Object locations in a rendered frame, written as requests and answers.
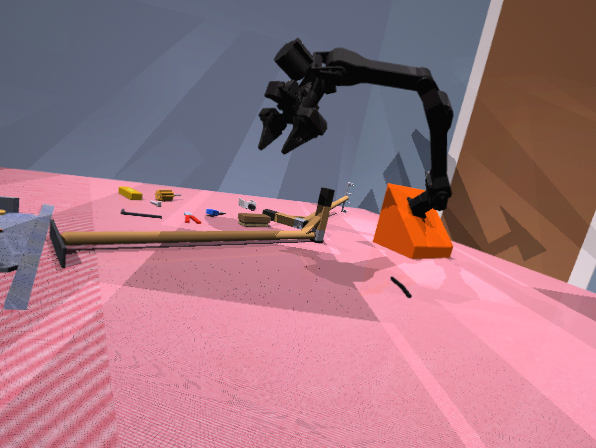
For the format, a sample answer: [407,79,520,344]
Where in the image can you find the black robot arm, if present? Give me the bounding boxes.
[264,38,454,218]

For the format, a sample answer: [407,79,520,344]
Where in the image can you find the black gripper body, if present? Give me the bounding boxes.
[258,86,327,135]

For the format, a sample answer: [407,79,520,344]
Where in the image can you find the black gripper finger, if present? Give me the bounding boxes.
[281,117,318,154]
[258,117,282,150]

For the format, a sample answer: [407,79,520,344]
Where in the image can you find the yellow rectangular block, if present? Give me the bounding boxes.
[119,186,143,200]

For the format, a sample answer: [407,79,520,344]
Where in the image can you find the red-handled pliers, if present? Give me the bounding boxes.
[184,212,201,224]

